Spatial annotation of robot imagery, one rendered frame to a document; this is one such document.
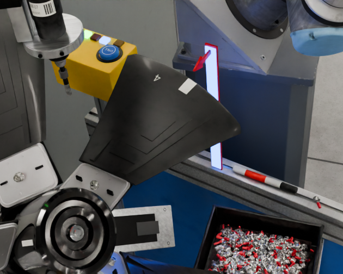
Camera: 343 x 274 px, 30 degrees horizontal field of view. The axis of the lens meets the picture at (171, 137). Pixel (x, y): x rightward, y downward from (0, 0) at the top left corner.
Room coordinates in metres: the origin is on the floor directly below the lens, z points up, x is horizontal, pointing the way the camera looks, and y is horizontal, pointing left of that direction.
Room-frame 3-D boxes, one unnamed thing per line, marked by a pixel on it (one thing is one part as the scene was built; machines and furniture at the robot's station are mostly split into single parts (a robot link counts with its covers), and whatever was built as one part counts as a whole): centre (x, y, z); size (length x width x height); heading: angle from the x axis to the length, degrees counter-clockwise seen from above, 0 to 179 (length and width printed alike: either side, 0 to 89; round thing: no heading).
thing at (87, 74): (1.06, 0.14, 1.02); 0.16 x 0.10 x 0.11; 53
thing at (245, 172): (0.82, -0.18, 0.87); 0.14 x 0.01 x 0.01; 56
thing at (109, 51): (1.03, 0.11, 1.08); 0.04 x 0.04 x 0.02
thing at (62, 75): (0.59, 0.12, 1.39); 0.01 x 0.01 x 0.05
